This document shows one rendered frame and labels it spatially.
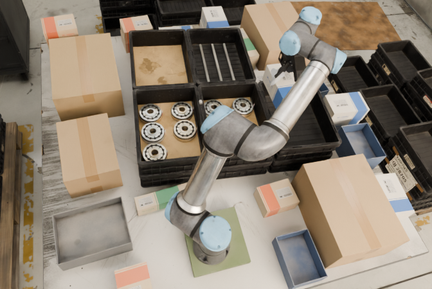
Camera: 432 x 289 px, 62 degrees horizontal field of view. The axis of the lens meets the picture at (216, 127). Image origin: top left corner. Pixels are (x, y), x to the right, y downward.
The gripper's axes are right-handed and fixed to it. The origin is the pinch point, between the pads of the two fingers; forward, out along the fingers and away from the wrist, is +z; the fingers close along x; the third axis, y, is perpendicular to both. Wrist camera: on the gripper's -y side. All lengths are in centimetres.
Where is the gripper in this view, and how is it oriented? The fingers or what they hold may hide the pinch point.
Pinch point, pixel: (286, 85)
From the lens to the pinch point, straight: 154.1
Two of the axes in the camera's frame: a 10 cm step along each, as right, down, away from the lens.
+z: -1.1, 5.7, 8.1
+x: -9.6, 1.6, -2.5
